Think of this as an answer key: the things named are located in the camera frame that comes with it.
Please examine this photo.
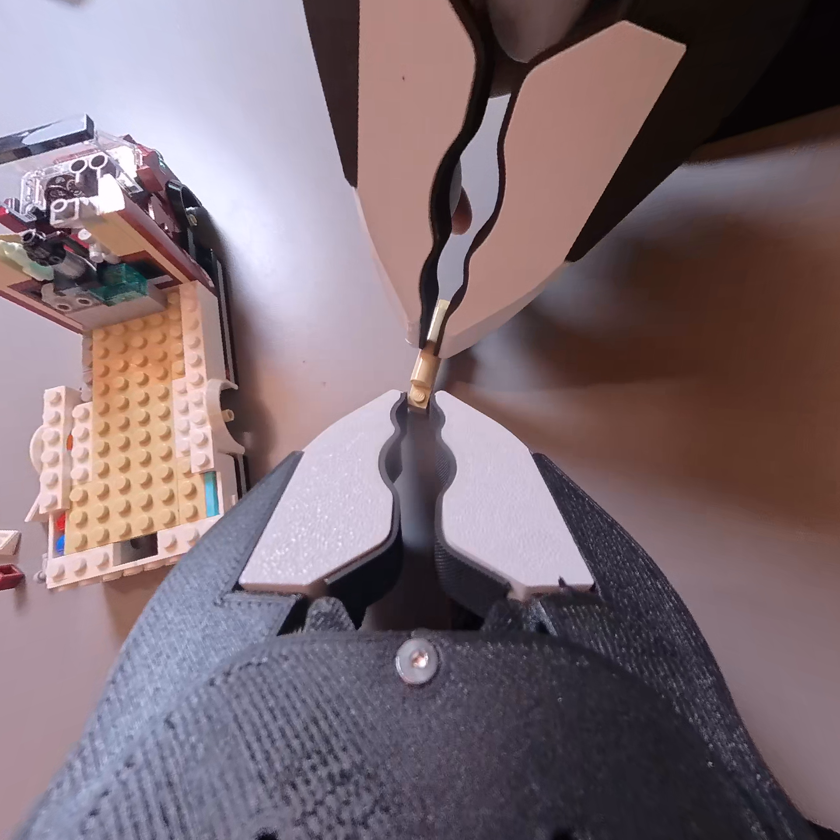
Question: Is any tan white red brick vehicle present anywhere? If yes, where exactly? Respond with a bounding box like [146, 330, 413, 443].
[0, 115, 253, 593]

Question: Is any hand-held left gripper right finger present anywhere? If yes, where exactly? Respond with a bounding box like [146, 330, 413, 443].
[432, 390, 595, 630]

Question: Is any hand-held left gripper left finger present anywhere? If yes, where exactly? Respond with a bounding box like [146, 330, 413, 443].
[238, 390, 404, 630]

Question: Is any grey desk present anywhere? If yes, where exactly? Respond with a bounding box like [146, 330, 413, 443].
[0, 0, 840, 840]

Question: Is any tan arch brick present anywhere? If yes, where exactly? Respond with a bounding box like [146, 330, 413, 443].
[407, 353, 435, 413]

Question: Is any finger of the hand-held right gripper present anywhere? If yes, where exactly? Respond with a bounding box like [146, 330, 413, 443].
[356, 0, 488, 349]
[435, 20, 688, 360]

